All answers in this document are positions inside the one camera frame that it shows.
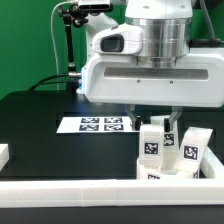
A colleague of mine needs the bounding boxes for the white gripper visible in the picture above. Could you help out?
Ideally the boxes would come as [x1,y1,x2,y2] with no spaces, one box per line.
[82,48,224,131]

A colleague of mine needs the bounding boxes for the white left fence piece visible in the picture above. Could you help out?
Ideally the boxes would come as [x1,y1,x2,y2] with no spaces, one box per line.
[0,144,9,171]

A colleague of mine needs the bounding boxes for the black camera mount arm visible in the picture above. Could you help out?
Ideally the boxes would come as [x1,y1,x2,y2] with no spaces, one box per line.
[58,4,88,89]

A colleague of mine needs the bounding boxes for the black cables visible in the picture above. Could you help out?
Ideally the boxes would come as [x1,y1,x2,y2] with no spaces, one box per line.
[27,73,72,92]

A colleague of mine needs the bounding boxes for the white marker base plate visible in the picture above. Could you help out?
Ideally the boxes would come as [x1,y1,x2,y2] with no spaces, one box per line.
[57,116,134,134]

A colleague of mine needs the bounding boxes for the white front fence bar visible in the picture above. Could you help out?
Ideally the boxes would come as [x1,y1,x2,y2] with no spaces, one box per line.
[0,179,224,208]

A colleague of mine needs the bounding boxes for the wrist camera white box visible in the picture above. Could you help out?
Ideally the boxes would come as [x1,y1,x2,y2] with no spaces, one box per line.
[92,24,143,55]

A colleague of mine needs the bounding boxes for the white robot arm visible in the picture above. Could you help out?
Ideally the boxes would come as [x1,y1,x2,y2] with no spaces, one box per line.
[82,0,224,123]

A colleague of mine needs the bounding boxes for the white cable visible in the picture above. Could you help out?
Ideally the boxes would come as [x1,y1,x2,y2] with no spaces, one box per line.
[50,0,78,91]

